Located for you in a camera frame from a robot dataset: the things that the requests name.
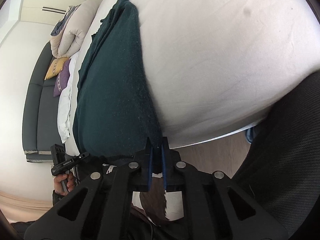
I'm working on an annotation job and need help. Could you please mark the dark grey upholstered headboard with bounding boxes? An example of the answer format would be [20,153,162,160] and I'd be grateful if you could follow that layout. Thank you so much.
[22,43,62,163]

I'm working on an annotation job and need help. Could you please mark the white pillow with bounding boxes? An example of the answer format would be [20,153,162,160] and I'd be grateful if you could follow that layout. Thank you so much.
[57,52,79,143]

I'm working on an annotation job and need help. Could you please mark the cream wardrobe with dark handles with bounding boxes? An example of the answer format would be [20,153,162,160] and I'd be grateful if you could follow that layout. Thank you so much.
[17,0,118,26]

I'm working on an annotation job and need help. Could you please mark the person left hand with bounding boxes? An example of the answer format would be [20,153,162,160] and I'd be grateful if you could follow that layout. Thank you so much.
[54,172,76,196]

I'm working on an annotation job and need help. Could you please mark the black clothed person leg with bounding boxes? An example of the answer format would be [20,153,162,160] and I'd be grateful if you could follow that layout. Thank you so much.
[233,72,319,239]

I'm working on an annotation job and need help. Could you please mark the purple patterned cushion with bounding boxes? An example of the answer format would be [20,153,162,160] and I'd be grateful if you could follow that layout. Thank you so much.
[53,59,71,97]

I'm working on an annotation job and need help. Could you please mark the folded beige duvet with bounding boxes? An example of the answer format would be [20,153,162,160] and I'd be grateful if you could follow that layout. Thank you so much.
[50,1,99,58]

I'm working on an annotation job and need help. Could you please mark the dark green knit sweater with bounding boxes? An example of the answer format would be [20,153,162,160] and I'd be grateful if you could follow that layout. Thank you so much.
[73,0,162,160]

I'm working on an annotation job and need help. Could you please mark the yellow patterned cushion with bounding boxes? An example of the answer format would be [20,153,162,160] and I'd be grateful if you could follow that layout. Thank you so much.
[44,57,69,80]

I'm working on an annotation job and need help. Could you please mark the white bed mattress sheet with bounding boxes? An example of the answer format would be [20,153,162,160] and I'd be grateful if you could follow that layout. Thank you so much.
[64,0,320,156]

